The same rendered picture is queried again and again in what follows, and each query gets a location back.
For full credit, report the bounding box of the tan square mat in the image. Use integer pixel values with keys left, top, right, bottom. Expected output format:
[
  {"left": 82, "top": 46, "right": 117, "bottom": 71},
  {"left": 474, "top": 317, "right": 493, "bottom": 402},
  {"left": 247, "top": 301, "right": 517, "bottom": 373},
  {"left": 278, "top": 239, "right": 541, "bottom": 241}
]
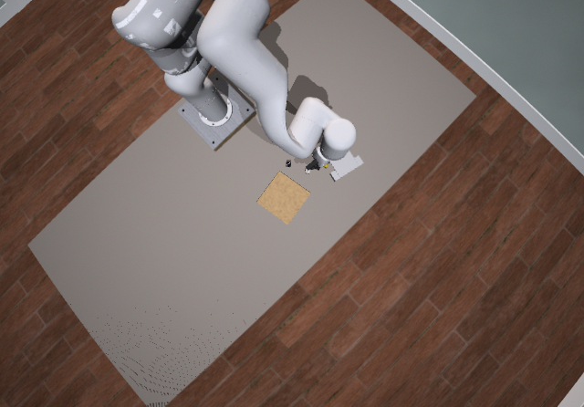
[{"left": 257, "top": 172, "right": 310, "bottom": 224}]

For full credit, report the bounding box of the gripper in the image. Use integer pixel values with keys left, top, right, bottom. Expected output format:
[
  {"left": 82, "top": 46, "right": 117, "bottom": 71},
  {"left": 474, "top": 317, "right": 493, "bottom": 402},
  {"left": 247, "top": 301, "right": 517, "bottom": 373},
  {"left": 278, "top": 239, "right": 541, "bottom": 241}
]
[{"left": 306, "top": 146, "right": 330, "bottom": 170}]

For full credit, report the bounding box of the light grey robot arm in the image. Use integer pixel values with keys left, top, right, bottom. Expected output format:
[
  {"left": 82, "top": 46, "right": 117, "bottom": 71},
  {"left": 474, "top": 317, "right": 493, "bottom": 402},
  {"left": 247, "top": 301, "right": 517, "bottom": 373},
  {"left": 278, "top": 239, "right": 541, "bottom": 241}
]
[{"left": 111, "top": 0, "right": 363, "bottom": 182}]

